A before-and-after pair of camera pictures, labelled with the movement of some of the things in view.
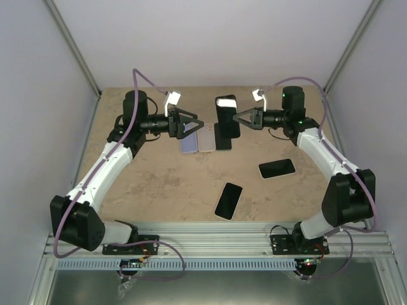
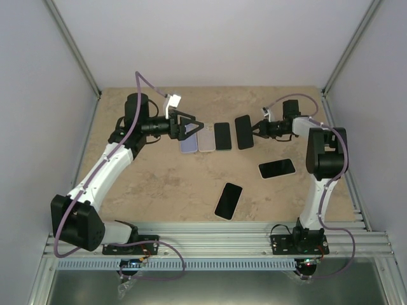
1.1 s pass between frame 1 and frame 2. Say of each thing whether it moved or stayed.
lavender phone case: stayed
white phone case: stayed
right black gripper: moved
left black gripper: stayed
